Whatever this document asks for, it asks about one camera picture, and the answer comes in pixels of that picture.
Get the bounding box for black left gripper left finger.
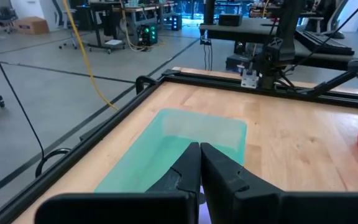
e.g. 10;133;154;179
34;142;202;224

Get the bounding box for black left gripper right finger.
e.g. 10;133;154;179
200;142;358;224

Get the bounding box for teal translucent plastic bin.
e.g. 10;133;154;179
94;108;248;194

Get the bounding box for black mesh computer case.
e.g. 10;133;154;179
225;54;255;74

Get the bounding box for black keyboard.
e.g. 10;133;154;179
293;29;356;56

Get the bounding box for computer tower green lights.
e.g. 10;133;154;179
138;24;158;47

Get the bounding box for computer tower blue lights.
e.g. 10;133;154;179
163;14;183;31

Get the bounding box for black box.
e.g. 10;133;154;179
218;13;244;27

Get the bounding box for black-legged work desk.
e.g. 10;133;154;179
87;1;177;54

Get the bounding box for brown cardboard box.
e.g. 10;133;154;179
13;16;50;35

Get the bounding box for grey office chair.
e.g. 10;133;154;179
0;0;19;34

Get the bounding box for silver mounting bracket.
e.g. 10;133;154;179
240;68;259;90

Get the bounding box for yellow cable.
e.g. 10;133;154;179
62;0;119;111

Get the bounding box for black cable with coil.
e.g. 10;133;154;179
0;21;71;179

